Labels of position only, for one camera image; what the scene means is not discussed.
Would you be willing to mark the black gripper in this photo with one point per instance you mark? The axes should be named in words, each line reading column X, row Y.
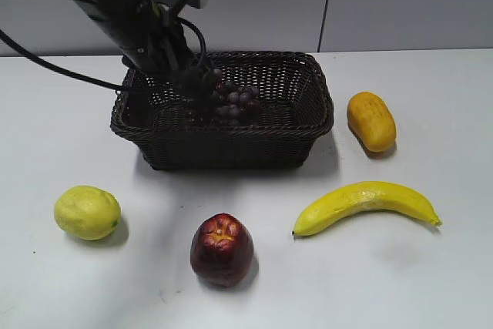
column 150, row 36

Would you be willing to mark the dark red grape bunch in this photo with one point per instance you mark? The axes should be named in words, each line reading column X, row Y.
column 233, row 105

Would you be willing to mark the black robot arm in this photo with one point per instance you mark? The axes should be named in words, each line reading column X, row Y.
column 194, row 39

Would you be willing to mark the black woven basket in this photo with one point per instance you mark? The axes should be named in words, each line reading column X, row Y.
column 295, row 110

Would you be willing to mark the yellow lemon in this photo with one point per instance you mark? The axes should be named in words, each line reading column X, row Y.
column 87, row 212

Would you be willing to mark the dark red apple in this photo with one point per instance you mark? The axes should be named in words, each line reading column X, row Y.
column 221, row 251

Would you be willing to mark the orange yellow mango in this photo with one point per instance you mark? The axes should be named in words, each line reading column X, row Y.
column 372, row 122

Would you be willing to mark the yellow banana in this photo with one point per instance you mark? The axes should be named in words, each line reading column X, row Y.
column 362, row 197

